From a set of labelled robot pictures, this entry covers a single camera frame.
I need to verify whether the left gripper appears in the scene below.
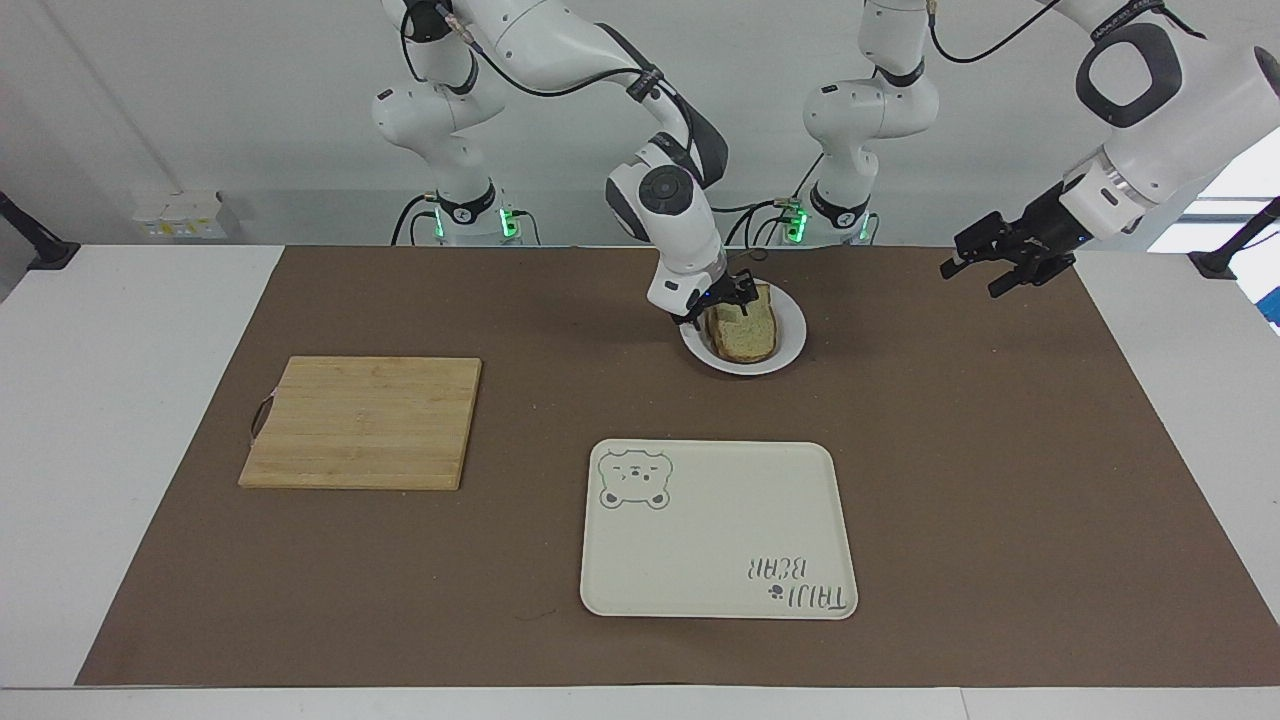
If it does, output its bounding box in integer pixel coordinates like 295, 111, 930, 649
939, 180, 1088, 300

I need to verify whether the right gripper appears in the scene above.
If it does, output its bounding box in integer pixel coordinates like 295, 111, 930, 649
683, 270, 759, 334

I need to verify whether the brown bread slice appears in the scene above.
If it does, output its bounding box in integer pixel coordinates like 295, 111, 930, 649
705, 282, 774, 346
714, 292, 780, 364

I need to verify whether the white round plate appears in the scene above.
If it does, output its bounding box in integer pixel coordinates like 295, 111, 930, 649
679, 282, 808, 378

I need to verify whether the cream tray with bear print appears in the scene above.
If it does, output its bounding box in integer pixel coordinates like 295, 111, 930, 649
579, 438, 860, 622

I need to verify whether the black stand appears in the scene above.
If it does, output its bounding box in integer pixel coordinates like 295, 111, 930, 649
1187, 196, 1280, 280
0, 191, 82, 272

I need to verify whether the wooden cutting board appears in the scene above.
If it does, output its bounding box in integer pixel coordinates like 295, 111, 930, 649
238, 356, 484, 492

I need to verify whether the black cable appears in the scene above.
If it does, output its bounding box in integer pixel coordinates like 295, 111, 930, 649
926, 0, 1063, 65
722, 150, 833, 264
390, 193, 442, 247
399, 0, 701, 151

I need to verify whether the white wall socket box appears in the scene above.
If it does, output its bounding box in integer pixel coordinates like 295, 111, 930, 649
132, 191, 242, 242

